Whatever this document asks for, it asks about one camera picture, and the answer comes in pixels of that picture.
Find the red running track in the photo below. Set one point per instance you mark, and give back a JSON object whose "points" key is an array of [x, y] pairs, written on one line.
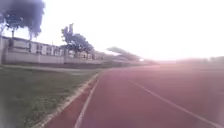
{"points": [[133, 106]]}

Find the long low building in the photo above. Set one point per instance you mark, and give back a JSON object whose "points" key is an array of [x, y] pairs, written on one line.
{"points": [[23, 45]]}

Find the pale concrete kerb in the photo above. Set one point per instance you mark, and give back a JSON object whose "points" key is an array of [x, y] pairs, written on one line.
{"points": [[68, 101]]}

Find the grass strip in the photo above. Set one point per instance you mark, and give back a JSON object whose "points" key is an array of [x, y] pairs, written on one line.
{"points": [[30, 93]]}

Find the roofed grandstand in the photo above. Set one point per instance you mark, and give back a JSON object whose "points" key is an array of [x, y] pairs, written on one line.
{"points": [[123, 53]]}

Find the distant row of trees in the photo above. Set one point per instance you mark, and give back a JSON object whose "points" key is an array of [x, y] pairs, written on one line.
{"points": [[203, 60]]}

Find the large dark tree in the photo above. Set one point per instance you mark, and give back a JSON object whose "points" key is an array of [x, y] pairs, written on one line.
{"points": [[26, 13]]}

